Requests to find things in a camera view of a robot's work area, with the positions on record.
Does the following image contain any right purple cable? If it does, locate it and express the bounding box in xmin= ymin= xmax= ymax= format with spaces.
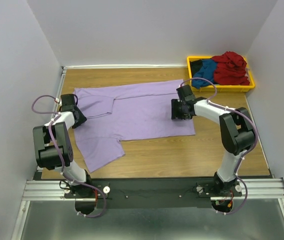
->
xmin=179 ymin=77 xmax=259 ymax=216

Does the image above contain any purple t shirt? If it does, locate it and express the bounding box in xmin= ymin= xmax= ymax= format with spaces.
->
xmin=74 ymin=79 xmax=196 ymax=172

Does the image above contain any black t shirt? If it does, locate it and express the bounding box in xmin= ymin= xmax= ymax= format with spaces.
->
xmin=189 ymin=59 xmax=203 ymax=76

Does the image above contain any red t shirt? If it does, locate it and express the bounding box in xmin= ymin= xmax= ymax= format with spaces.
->
xmin=211 ymin=51 xmax=250 ymax=86

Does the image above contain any blue t shirt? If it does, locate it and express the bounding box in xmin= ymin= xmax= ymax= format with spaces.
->
xmin=191 ymin=58 xmax=218 ymax=89

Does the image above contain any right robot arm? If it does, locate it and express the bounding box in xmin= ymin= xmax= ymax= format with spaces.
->
xmin=171 ymin=85 xmax=258 ymax=196

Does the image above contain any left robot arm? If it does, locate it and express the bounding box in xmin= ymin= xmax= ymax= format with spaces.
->
xmin=32 ymin=93 xmax=97 ymax=198

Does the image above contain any black mounting base plate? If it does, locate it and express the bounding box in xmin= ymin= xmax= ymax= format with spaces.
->
xmin=63 ymin=177 xmax=245 ymax=213

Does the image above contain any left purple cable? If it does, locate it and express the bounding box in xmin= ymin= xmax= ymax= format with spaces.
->
xmin=31 ymin=94 xmax=107 ymax=219

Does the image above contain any yellow plastic bin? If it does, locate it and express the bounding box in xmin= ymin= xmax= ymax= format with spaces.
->
xmin=186 ymin=55 xmax=256 ymax=93

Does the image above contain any purple cable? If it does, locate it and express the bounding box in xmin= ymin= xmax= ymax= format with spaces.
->
xmin=179 ymin=77 xmax=259 ymax=216
xmin=31 ymin=94 xmax=107 ymax=219

